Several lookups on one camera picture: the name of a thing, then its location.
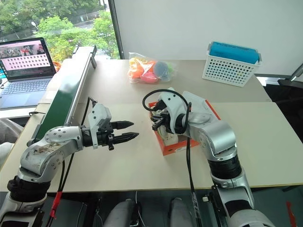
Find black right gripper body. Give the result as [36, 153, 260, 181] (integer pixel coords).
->
[151, 100, 175, 133]

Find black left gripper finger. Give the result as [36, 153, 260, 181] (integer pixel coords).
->
[113, 132, 140, 145]
[111, 120, 135, 130]

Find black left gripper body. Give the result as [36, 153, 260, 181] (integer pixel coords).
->
[96, 122, 116, 151]

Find white sneaker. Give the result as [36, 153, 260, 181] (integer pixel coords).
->
[158, 124, 180, 145]

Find orange cardboard box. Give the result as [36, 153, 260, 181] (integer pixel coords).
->
[148, 98, 222, 157]

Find green conveyor belt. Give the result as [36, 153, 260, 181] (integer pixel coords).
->
[27, 44, 98, 148]

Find blue item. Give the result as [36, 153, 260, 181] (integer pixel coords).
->
[209, 41, 260, 65]

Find pink toy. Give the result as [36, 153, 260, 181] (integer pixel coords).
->
[140, 71, 159, 84]

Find clear plastic bag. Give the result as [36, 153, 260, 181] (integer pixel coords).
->
[127, 52, 178, 85]

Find blue round toy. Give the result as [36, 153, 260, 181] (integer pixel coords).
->
[153, 61, 169, 77]

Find orange toy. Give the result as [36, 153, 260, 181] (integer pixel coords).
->
[129, 61, 145, 79]

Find grey rounded shape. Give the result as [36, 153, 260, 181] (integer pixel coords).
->
[103, 198, 136, 227]
[169, 197, 193, 227]

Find white perforated plastic basket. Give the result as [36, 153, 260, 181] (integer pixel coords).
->
[202, 41, 263, 88]

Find open laptop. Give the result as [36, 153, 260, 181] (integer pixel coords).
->
[0, 36, 58, 111]

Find grey white fabric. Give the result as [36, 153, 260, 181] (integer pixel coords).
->
[0, 117, 25, 167]

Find black stand base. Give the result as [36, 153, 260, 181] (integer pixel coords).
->
[277, 79, 303, 90]

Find silver metal pole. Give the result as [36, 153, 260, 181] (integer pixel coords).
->
[290, 63, 303, 82]

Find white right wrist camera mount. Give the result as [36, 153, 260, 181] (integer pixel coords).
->
[158, 87, 190, 134]

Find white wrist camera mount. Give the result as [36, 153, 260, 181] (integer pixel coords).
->
[88, 103, 113, 150]
[158, 87, 190, 134]

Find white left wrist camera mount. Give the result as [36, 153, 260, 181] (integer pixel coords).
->
[88, 103, 113, 150]

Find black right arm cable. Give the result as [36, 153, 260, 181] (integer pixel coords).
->
[142, 88, 204, 227]

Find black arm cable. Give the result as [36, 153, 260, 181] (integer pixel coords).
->
[46, 96, 98, 227]
[142, 88, 204, 227]

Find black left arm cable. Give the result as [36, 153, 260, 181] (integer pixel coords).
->
[46, 96, 98, 227]

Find red cable tag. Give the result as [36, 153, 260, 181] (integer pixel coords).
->
[50, 191, 63, 219]

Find orange cable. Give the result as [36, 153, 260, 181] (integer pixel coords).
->
[51, 60, 63, 72]

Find dark window frame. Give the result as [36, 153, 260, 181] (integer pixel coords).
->
[107, 0, 125, 60]

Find red strap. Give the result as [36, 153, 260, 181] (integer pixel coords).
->
[285, 201, 297, 225]

